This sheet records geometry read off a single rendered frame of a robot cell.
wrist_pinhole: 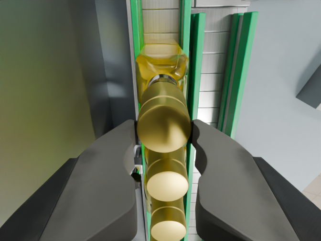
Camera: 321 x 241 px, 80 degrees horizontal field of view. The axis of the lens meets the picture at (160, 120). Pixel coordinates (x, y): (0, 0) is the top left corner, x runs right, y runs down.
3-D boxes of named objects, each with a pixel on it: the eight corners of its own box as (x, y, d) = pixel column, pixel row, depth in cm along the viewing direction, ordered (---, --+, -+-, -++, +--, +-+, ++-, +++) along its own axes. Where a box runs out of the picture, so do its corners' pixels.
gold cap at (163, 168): (146, 138, 18) (143, 170, 14) (184, 137, 18) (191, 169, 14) (148, 167, 20) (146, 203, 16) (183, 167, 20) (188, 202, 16)
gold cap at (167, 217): (150, 183, 21) (148, 220, 17) (183, 182, 21) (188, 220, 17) (152, 205, 23) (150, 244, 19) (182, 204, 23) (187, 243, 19)
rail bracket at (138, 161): (116, 137, 47) (102, 178, 35) (145, 137, 47) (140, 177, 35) (119, 151, 49) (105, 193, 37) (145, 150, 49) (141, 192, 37)
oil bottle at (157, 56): (145, 38, 36) (131, 59, 17) (176, 38, 36) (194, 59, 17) (146, 68, 39) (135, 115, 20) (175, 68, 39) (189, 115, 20)
